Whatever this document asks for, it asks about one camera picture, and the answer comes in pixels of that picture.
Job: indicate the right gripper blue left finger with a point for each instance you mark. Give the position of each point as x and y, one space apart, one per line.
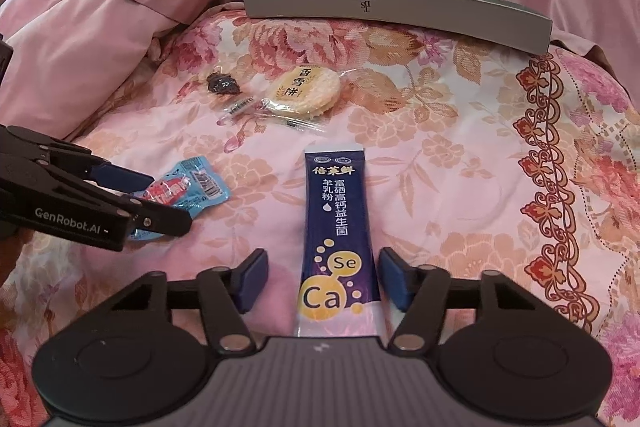
224 295

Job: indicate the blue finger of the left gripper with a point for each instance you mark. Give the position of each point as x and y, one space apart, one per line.
119 178
134 213

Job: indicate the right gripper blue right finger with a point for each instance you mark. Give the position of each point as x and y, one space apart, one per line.
420 293

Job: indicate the light blue snack packet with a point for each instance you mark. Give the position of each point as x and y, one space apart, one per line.
188 189

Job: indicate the dark blue milk powder sachet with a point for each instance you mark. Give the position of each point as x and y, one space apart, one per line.
338 293

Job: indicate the dark dried fruit snack packet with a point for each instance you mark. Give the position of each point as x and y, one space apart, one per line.
222 84

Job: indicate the floral pink bedspread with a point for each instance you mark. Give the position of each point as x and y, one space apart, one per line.
477 158

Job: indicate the round rice cracker packet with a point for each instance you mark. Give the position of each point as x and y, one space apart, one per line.
298 97

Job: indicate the grey shallow snack box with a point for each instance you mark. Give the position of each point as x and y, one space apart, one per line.
495 21

